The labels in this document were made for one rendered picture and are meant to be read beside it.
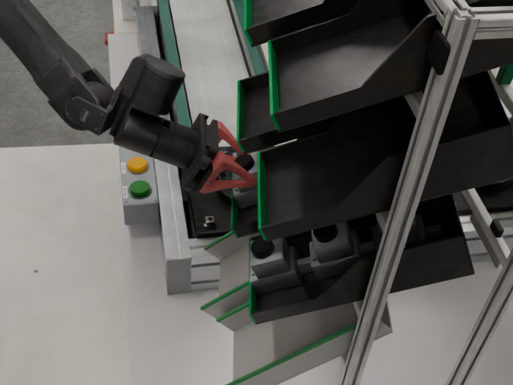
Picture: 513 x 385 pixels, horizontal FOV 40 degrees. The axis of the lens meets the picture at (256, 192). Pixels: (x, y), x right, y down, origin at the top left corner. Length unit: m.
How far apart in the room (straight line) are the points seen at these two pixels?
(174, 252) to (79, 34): 2.49
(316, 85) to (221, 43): 1.20
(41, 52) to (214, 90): 0.82
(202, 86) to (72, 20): 2.12
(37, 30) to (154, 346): 0.60
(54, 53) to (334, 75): 0.40
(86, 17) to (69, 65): 2.86
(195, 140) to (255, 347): 0.34
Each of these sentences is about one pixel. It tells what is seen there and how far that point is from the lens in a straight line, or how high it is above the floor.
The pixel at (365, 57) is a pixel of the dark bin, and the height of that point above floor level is 1.55.
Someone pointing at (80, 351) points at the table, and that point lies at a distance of 1.31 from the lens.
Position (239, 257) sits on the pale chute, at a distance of 1.21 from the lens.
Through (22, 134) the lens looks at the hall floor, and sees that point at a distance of 3.10.
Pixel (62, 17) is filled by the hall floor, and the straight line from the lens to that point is 3.83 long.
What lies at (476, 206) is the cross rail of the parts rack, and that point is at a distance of 0.96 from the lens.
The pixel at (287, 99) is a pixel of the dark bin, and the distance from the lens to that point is 0.72.
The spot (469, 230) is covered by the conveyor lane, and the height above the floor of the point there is 0.96.
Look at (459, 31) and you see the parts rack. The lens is 0.61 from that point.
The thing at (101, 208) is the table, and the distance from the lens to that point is 1.52.
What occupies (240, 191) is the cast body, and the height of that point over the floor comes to 1.23.
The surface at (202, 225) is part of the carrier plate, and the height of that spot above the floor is 0.97.
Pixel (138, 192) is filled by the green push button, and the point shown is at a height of 0.97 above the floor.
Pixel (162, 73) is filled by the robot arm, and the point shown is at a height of 1.42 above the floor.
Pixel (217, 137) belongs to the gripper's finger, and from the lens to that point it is 0.99.
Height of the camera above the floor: 1.94
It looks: 44 degrees down
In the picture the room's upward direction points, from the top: 6 degrees clockwise
